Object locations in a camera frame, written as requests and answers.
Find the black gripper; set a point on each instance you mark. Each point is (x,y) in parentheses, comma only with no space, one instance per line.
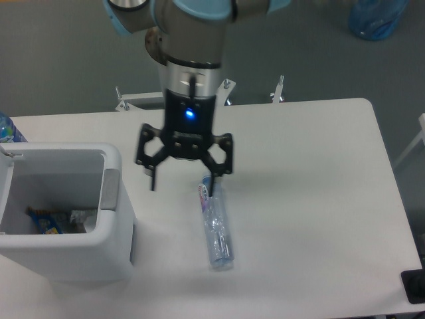
(187,131)

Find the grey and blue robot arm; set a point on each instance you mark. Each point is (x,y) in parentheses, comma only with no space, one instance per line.
(187,38)

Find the white trash can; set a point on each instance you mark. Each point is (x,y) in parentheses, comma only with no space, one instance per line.
(63,177)

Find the metal table clamp bolt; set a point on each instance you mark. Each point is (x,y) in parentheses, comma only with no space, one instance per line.
(277,96)

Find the clear plastic water bottle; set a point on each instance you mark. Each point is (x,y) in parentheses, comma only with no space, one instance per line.
(217,229)

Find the crumpled silver wrapper in bin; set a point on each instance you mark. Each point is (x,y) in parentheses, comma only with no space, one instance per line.
(83,221)

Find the blue snack wrapper in bin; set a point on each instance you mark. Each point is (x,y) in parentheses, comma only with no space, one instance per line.
(45,221)

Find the blue bottle at left edge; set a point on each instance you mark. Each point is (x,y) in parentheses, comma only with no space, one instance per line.
(9,132)

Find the blue plastic bag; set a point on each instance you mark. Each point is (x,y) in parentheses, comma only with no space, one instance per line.
(375,20)

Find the black device at table corner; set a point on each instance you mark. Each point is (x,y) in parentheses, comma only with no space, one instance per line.
(413,282)

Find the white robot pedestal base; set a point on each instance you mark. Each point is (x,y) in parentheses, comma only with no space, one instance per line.
(152,100)

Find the white frame at right edge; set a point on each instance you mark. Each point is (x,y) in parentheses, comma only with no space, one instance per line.
(414,147)

